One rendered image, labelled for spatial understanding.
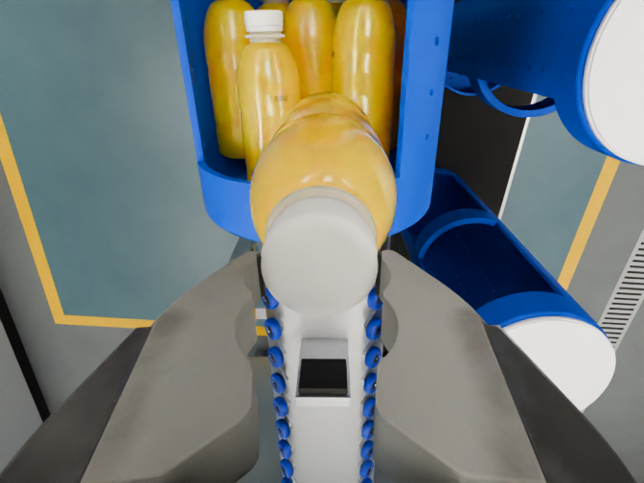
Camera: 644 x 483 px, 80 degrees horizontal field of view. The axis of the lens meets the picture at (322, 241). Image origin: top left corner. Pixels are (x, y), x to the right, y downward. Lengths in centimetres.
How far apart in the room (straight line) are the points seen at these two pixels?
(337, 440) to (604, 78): 92
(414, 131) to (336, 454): 92
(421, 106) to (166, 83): 139
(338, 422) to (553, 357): 51
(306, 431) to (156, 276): 122
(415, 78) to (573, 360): 63
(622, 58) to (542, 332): 43
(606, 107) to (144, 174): 160
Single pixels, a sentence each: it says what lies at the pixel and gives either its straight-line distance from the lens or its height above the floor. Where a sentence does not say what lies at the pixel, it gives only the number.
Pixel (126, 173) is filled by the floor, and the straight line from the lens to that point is 186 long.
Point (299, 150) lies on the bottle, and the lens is 16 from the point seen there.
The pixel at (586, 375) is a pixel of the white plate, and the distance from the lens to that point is 90.
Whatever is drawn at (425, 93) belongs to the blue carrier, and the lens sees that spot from 39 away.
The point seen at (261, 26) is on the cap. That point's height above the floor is 113.
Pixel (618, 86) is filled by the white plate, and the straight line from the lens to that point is 65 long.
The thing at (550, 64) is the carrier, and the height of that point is 95.
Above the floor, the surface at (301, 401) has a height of 108.
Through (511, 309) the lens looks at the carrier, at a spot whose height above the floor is 100.
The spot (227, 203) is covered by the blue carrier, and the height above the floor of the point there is 120.
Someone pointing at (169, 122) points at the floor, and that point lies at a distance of 172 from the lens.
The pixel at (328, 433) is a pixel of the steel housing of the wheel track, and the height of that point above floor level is 93.
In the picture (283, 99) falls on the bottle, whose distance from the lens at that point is 43.
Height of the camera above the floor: 157
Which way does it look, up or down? 63 degrees down
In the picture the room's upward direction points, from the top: 177 degrees counter-clockwise
